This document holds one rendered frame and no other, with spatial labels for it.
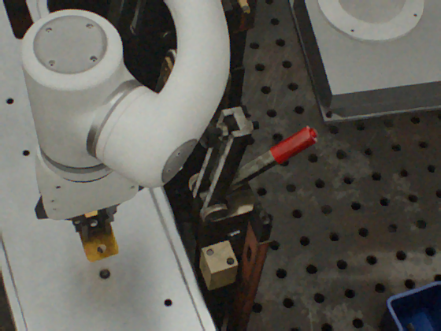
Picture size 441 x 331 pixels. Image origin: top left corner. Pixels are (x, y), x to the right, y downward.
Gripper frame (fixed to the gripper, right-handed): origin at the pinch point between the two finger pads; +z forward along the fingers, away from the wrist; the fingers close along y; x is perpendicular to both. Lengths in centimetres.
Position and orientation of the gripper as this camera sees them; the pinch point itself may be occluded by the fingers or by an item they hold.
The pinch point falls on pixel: (92, 217)
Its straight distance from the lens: 101.1
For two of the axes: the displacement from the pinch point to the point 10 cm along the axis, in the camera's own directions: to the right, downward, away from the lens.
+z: -0.6, 4.9, 8.7
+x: 3.5, 8.3, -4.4
